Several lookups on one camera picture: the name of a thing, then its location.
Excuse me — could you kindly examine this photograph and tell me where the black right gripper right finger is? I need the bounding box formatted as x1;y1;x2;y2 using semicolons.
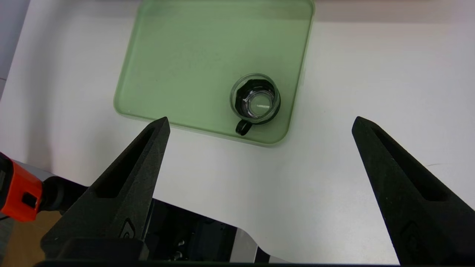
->
352;116;475;264

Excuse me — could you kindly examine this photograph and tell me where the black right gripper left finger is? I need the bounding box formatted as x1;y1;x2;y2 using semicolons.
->
41;117;171;262

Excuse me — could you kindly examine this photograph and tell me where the glass cup with black handle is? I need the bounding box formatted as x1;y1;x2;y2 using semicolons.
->
229;73;281;136

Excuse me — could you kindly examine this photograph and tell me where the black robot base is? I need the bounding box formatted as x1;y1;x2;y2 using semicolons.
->
141;198;271;264

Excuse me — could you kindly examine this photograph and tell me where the orange and black tool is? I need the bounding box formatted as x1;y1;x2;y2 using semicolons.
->
0;152;88;223

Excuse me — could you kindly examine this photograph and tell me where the light green plastic tray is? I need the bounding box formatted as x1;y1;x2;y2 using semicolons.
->
113;0;316;147

